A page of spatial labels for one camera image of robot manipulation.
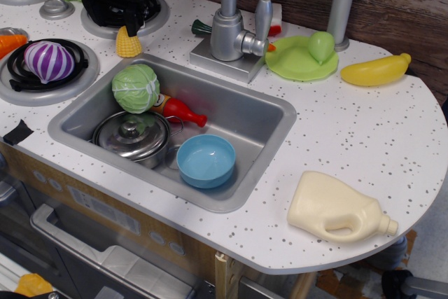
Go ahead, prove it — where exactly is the yellow toy banana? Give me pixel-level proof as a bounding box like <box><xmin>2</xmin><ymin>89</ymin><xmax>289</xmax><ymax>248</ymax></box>
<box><xmin>340</xmin><ymin>53</ymin><xmax>412</xmax><ymax>87</ymax></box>

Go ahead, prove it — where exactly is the orange toy carrot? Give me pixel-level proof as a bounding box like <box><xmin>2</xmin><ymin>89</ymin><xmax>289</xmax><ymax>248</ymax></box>
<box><xmin>0</xmin><ymin>34</ymin><xmax>28</xmax><ymax>59</ymax></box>

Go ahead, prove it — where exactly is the cream toy detergent bottle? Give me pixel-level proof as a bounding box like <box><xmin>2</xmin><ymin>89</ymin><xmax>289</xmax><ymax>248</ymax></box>
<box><xmin>287</xmin><ymin>171</ymin><xmax>398</xmax><ymax>243</ymax></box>

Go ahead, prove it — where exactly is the front left stove burner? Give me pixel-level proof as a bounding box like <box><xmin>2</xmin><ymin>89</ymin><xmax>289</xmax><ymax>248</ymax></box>
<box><xmin>1</xmin><ymin>39</ymin><xmax>99</xmax><ymax>106</ymax></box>

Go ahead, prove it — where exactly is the silver toy faucet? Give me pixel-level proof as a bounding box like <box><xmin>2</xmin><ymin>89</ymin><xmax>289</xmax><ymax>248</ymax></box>
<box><xmin>190</xmin><ymin>0</ymin><xmax>273</xmax><ymax>83</ymax></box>

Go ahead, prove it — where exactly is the steel pot with lid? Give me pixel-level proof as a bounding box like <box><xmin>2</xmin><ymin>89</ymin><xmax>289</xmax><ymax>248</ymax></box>
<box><xmin>92</xmin><ymin>111</ymin><xmax>184</xmax><ymax>169</ymax></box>

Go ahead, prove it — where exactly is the purple striped toy onion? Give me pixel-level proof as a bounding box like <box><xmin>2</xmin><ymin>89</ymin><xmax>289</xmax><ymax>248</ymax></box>
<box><xmin>24</xmin><ymin>41</ymin><xmax>75</xmax><ymax>84</ymax></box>

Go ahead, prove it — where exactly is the silver metal sink basin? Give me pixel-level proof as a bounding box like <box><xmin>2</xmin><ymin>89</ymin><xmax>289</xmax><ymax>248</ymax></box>
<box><xmin>48</xmin><ymin>54</ymin><xmax>297</xmax><ymax>213</ymax></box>

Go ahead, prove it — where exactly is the green toy cabbage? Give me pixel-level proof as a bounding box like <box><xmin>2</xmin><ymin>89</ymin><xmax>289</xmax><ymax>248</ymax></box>
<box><xmin>111</xmin><ymin>64</ymin><xmax>160</xmax><ymax>114</ymax></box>

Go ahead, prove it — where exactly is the yellow object bottom left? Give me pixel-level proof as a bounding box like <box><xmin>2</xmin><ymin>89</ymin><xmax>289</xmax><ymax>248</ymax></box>
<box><xmin>14</xmin><ymin>273</ymin><xmax>53</xmax><ymax>298</ymax></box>

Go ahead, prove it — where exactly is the dark green toy stem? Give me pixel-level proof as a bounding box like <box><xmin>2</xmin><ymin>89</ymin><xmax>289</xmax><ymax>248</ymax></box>
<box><xmin>191</xmin><ymin>20</ymin><xmax>212</xmax><ymax>35</ymax></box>

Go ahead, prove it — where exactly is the back right stove burner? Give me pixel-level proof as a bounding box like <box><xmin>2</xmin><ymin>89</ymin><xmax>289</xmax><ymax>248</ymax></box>
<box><xmin>80</xmin><ymin>0</ymin><xmax>169</xmax><ymax>40</ymax></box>

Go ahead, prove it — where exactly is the blue plastic bowl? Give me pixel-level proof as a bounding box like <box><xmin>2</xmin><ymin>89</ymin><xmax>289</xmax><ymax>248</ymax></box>
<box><xmin>176</xmin><ymin>134</ymin><xmax>236</xmax><ymax>189</ymax></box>

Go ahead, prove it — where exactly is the green toy pear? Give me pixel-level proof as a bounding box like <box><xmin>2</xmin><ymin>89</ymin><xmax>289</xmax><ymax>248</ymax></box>
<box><xmin>307</xmin><ymin>32</ymin><xmax>335</xmax><ymax>65</ymax></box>

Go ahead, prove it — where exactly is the silver vertical pole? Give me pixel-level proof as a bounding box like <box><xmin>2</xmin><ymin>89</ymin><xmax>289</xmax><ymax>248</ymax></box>
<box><xmin>326</xmin><ymin>0</ymin><xmax>353</xmax><ymax>52</ymax></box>

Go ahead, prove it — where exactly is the black tape piece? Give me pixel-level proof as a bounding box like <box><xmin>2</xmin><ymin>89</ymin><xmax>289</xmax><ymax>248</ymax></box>
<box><xmin>3</xmin><ymin>120</ymin><xmax>34</xmax><ymax>146</ymax></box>

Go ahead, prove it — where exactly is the silver oven door handle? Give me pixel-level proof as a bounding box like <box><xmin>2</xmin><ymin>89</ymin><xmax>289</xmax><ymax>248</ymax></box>
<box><xmin>31</xmin><ymin>204</ymin><xmax>196</xmax><ymax>298</ymax></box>

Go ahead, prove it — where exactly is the silver stove knob front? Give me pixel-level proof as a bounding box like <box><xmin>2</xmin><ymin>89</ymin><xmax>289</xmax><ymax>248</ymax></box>
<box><xmin>39</xmin><ymin>0</ymin><xmax>75</xmax><ymax>20</ymax></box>

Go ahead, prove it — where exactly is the red toy ketchup bottle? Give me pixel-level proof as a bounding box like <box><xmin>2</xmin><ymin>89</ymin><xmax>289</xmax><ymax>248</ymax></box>
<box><xmin>150</xmin><ymin>94</ymin><xmax>207</xmax><ymax>127</ymax></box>

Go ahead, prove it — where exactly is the light green plastic plate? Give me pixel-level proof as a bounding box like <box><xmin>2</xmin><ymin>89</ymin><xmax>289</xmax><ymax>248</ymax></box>
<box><xmin>265</xmin><ymin>36</ymin><xmax>339</xmax><ymax>81</ymax></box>

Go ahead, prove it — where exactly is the yellow toy corn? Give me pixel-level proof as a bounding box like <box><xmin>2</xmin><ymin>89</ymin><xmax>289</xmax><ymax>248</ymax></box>
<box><xmin>115</xmin><ymin>26</ymin><xmax>142</xmax><ymax>58</ymax></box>

